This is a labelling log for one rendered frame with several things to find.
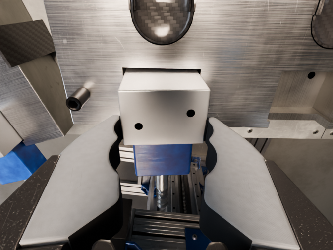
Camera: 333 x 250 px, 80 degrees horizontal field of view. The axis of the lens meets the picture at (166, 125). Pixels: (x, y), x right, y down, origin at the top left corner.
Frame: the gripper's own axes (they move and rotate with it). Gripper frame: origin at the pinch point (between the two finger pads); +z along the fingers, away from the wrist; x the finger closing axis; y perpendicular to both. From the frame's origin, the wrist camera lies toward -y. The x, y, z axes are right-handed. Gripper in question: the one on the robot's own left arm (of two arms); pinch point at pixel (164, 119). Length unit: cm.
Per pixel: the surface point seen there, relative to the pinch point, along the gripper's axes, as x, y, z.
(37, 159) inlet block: -14.0, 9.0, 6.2
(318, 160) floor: 103, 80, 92
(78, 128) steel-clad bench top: -11.3, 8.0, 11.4
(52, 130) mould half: -11.2, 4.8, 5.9
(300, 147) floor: 87, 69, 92
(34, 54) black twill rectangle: -12.0, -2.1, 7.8
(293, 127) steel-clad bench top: 16.9, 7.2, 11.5
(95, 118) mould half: -5.3, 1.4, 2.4
